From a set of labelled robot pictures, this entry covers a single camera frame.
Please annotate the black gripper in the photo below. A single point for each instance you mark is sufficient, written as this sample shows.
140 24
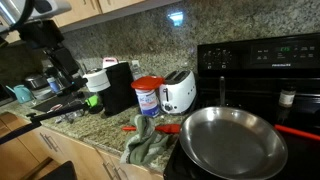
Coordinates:
62 59

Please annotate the red plastic lid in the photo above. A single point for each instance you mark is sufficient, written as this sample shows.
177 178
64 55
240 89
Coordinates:
147 82

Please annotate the black coffee maker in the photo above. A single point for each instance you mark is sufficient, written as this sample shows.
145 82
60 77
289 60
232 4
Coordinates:
113 85

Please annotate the blue cup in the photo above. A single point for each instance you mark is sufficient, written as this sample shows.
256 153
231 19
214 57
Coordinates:
53 84

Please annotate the steel pot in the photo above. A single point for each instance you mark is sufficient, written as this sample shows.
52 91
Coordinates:
36 81

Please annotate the black drying mat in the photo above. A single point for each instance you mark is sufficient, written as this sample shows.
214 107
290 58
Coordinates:
68 100

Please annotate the wooden upper cabinets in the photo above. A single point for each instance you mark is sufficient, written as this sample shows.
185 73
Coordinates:
88 12

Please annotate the wooden cabinets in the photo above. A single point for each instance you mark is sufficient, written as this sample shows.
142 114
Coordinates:
94 145
88 12

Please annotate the green small object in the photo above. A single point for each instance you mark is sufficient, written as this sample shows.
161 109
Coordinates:
92 101

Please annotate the white wipes canister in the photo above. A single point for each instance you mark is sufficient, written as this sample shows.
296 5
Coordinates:
148 102

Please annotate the wooden lower cabinets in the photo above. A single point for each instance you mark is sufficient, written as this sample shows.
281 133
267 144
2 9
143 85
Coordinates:
94 145

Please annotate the white two-slot toaster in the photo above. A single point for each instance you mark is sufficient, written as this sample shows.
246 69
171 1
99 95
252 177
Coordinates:
178 91

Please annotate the green dish towel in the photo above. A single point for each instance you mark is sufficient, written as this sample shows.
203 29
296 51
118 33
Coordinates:
145 144

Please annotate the red silicone spatula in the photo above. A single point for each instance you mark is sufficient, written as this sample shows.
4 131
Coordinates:
168 128

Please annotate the steel frying pan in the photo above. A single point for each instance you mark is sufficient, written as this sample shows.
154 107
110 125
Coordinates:
232 143

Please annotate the black electric stove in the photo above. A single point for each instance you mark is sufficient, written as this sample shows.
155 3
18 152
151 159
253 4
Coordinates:
255 71

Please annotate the small spice jar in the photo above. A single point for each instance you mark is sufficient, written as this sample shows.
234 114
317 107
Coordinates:
286 97

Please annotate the red pan handle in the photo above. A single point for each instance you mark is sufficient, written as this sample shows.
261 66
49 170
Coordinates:
297 132

